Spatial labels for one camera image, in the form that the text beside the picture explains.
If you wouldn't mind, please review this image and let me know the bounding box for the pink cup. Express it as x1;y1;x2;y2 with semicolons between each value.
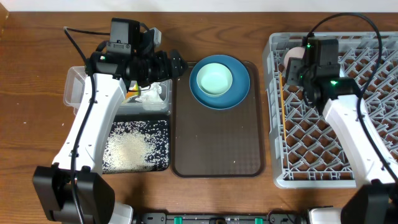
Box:
283;47;305;67

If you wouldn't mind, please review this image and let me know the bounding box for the white napkin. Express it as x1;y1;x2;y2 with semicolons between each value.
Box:
135;83;162;103

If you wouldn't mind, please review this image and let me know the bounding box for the yellow green snack wrapper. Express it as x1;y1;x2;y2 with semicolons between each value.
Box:
123;82;141;103

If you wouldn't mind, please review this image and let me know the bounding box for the wooden chopstick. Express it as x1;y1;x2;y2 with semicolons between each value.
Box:
279;72;287;141

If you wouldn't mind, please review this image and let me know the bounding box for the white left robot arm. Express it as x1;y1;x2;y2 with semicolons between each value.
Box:
32;18;188;224

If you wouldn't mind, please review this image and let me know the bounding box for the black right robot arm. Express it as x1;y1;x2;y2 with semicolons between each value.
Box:
283;37;397;223

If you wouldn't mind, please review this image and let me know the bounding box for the grey dishwasher rack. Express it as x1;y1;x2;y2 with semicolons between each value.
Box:
262;32;397;189

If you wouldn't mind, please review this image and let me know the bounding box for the mint green bowl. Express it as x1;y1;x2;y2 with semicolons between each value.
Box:
196;63;233;97

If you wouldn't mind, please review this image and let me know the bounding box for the clear plastic bin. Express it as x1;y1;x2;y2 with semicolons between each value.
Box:
63;66;172;114

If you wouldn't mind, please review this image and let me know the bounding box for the dark blue plate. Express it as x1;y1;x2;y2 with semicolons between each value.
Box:
189;55;251;110

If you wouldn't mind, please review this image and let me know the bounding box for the brown serving tray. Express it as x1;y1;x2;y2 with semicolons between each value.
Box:
170;61;266;178

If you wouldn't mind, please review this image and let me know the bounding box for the black rectangular tray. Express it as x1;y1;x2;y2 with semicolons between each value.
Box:
101;113;171;175

